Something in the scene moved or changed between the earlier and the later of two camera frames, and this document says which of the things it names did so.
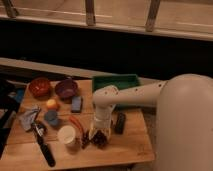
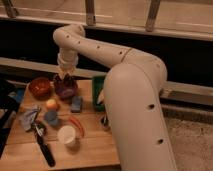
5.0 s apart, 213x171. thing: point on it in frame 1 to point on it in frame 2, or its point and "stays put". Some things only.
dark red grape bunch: x=98 y=139 to x=67 y=81
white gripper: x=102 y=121 to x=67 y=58
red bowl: x=40 y=87 stays put
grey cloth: x=28 y=118 stays put
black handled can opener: x=40 y=131 stays put
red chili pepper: x=75 y=122 stays put
